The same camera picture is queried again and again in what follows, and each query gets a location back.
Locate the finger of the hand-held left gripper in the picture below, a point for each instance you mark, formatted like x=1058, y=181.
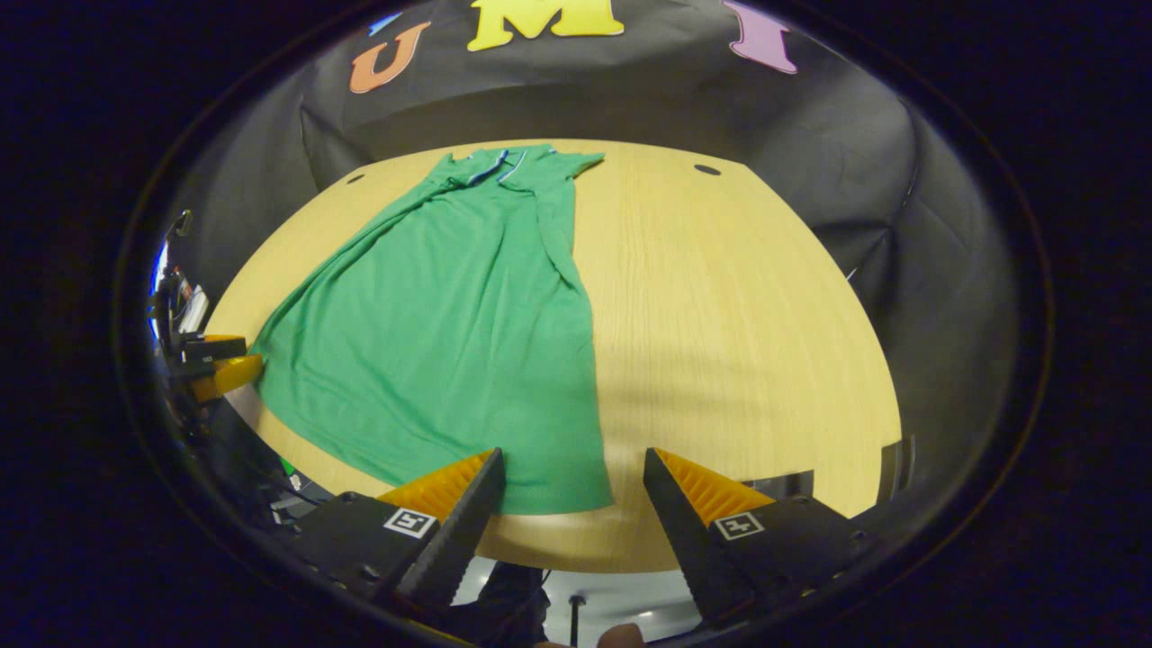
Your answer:
x=225, y=376
x=214, y=349

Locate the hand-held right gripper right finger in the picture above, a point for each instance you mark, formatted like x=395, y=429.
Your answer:
x=684, y=540

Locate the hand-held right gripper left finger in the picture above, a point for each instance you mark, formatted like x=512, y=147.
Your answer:
x=454, y=540

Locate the green T-shirt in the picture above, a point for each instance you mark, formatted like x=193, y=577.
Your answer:
x=432, y=342

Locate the dark cloth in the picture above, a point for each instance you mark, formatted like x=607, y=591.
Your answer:
x=513, y=603

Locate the black metal pole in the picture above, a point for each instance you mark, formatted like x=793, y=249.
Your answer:
x=577, y=621

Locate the black backdrop cloth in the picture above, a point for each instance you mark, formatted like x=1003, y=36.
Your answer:
x=810, y=117

